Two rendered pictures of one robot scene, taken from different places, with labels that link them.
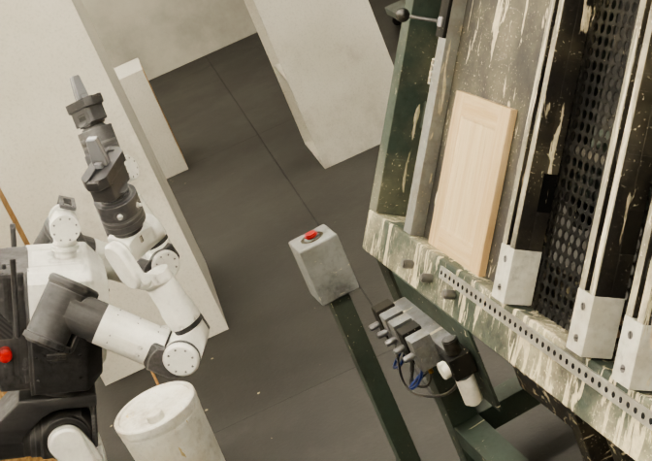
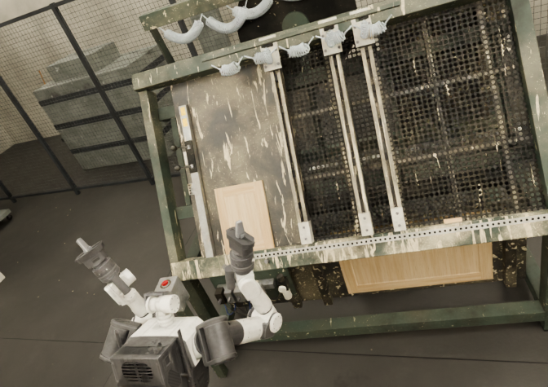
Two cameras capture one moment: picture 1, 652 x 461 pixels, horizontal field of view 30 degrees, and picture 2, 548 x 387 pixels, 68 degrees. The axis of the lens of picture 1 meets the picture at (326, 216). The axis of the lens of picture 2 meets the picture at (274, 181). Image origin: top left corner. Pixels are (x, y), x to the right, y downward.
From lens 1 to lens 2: 207 cm
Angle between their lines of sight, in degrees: 55
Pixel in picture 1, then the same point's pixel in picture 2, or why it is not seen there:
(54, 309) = (227, 335)
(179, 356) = (276, 321)
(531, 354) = (336, 252)
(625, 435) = (407, 246)
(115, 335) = (250, 330)
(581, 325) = (367, 224)
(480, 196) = (257, 219)
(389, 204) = (179, 256)
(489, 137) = (250, 195)
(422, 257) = not seen: hidden behind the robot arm
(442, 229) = not seen: hidden behind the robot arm
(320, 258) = (177, 289)
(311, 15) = not seen: outside the picture
